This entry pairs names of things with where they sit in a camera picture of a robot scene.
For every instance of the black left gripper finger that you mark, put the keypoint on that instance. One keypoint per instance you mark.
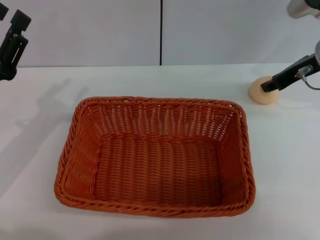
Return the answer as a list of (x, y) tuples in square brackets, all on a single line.
[(20, 20), (3, 12)]

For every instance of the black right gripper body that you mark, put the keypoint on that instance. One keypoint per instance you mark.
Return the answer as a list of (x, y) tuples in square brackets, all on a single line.
[(292, 73)]

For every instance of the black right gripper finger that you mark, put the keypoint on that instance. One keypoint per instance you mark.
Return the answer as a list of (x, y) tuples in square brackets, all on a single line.
[(269, 85)]

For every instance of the pale round bread bun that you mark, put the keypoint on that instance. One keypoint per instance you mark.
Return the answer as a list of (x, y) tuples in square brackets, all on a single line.
[(256, 91)]

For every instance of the orange woven plastic basket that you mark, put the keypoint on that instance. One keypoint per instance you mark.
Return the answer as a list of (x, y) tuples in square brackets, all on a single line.
[(155, 165)]

